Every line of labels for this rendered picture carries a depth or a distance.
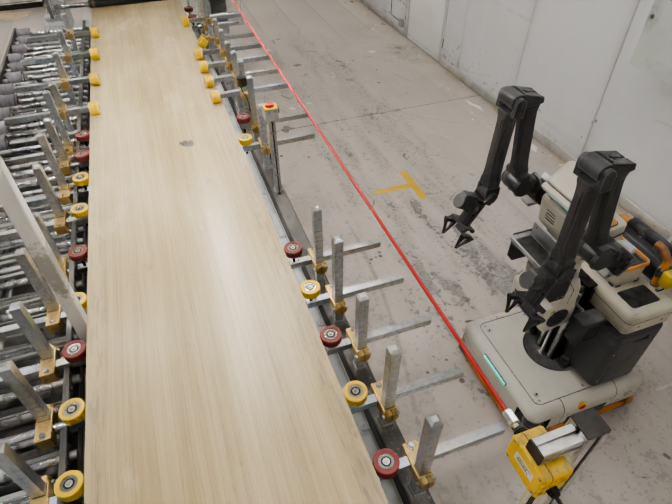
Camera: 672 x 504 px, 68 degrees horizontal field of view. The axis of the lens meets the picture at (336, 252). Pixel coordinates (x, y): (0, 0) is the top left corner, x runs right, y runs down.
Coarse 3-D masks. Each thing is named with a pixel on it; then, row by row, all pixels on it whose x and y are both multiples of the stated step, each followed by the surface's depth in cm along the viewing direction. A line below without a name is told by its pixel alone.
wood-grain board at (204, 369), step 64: (128, 64) 363; (192, 64) 363; (128, 128) 294; (192, 128) 294; (128, 192) 247; (192, 192) 246; (256, 192) 246; (128, 256) 213; (192, 256) 212; (256, 256) 212; (128, 320) 187; (192, 320) 187; (256, 320) 187; (128, 384) 167; (192, 384) 167; (256, 384) 166; (320, 384) 166; (128, 448) 150; (192, 448) 150; (256, 448) 150; (320, 448) 150
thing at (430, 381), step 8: (456, 368) 180; (432, 376) 177; (440, 376) 177; (448, 376) 177; (456, 376) 179; (408, 384) 175; (416, 384) 175; (424, 384) 175; (432, 384) 176; (400, 392) 173; (408, 392) 174; (368, 400) 170; (376, 400) 170; (352, 408) 168; (360, 408) 169
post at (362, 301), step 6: (360, 294) 166; (366, 294) 167; (360, 300) 165; (366, 300) 166; (360, 306) 167; (366, 306) 168; (360, 312) 169; (366, 312) 170; (360, 318) 171; (366, 318) 173; (360, 324) 174; (366, 324) 175; (360, 330) 176; (366, 330) 177; (360, 336) 178; (366, 336) 180; (354, 342) 186; (360, 342) 181; (366, 342) 182; (360, 348) 184; (354, 360) 193; (360, 366) 192
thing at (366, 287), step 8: (376, 280) 212; (384, 280) 212; (392, 280) 212; (400, 280) 213; (344, 288) 208; (352, 288) 208; (360, 288) 208; (368, 288) 209; (376, 288) 211; (320, 296) 205; (328, 296) 205; (344, 296) 207; (312, 304) 203; (320, 304) 205
